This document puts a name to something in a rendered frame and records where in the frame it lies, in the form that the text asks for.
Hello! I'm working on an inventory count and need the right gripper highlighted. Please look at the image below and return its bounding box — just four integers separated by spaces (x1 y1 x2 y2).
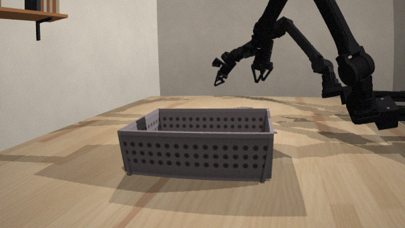
214 68 231 86

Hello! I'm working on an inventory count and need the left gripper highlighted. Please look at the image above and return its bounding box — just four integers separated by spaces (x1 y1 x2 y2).
251 49 273 83

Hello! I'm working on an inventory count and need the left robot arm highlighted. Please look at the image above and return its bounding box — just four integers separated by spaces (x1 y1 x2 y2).
242 0 379 118

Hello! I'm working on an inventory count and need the grey perforated basket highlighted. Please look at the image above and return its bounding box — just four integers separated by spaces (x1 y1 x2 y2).
117 108 274 182

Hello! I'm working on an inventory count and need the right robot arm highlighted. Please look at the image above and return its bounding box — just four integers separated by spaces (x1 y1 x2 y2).
212 16 342 92

